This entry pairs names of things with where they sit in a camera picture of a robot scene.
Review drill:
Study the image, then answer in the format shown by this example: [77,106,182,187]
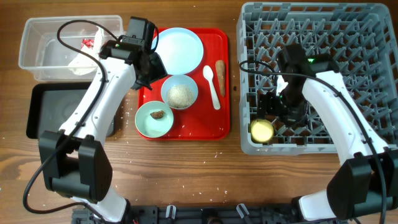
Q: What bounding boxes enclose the clear plastic bin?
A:
[19,15,124,82]

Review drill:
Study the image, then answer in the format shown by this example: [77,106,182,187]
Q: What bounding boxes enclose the black plastic tray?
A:
[25,82,118,140]

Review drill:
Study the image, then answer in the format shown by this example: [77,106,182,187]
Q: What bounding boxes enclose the mint green bowl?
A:
[135,101,174,138]

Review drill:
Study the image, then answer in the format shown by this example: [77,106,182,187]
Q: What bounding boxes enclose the grey dishwasher rack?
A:
[236,2,397,155]

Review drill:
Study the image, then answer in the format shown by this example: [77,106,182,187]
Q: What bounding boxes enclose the red serving tray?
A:
[138,28,230,141]

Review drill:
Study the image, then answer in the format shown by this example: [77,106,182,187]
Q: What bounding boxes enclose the brown food scrap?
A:
[150,110,165,119]

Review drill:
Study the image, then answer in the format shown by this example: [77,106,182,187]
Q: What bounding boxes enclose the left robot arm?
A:
[26,17,167,223]

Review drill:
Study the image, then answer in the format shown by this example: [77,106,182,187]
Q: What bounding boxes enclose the red snack wrapper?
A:
[81,39,95,49]

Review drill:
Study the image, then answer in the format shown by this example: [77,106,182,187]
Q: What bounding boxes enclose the brown carrot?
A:
[215,60,226,97]

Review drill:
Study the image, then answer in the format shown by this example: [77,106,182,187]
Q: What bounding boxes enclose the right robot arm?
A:
[257,44,397,222]

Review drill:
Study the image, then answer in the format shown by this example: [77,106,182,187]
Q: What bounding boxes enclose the light blue plate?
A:
[152,27,204,75]

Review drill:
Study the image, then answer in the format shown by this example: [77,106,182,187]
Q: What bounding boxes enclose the white napkin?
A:
[68,27,104,75]

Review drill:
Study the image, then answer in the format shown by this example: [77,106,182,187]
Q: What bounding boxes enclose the light blue bowl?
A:
[161,75,198,110]

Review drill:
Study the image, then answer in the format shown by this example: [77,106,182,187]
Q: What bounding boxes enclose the white rice pile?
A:
[167,84,195,109]

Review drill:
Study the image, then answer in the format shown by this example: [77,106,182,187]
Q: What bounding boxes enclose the white plastic spoon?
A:
[203,65,221,110]

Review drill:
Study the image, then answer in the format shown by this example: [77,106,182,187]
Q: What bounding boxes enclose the left black cable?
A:
[22,19,160,218]

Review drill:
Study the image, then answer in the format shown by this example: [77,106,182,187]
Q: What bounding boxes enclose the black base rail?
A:
[71,203,299,224]

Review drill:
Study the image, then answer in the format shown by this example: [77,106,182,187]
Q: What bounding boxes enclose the yellow plastic cup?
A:
[250,119,274,143]

